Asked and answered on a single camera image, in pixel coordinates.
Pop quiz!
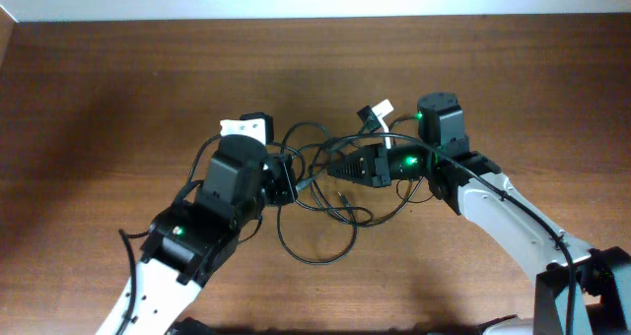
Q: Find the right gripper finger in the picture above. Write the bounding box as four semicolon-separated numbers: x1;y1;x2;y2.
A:
328;147;368;169
327;166;366;183

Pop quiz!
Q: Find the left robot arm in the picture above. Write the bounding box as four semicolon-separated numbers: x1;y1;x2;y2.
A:
98;134;296;335

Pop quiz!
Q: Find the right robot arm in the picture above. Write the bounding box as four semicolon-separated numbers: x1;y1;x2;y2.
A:
327;93;630;334

